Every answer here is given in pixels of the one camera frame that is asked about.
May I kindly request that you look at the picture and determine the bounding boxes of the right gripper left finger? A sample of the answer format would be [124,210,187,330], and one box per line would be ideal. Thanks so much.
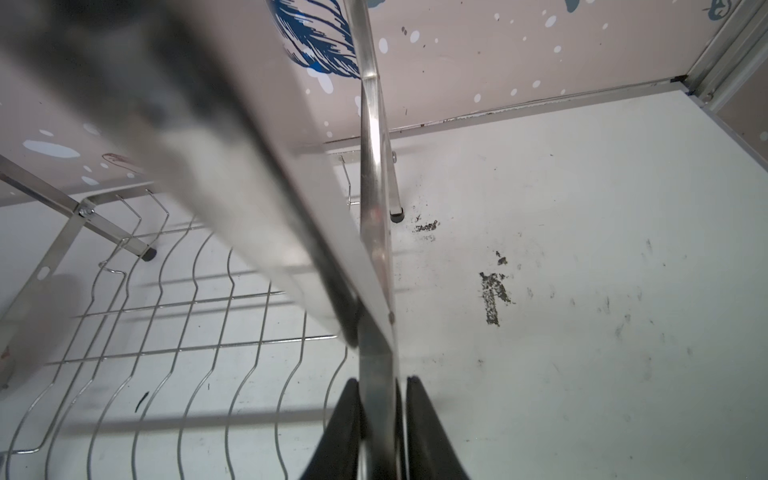
[300,379,363,480]

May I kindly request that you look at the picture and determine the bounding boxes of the steel two-tier dish rack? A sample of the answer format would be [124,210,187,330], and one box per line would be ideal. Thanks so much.
[1,1,403,479]

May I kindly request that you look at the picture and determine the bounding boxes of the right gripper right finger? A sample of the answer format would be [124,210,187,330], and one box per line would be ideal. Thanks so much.
[405,376,469,480]

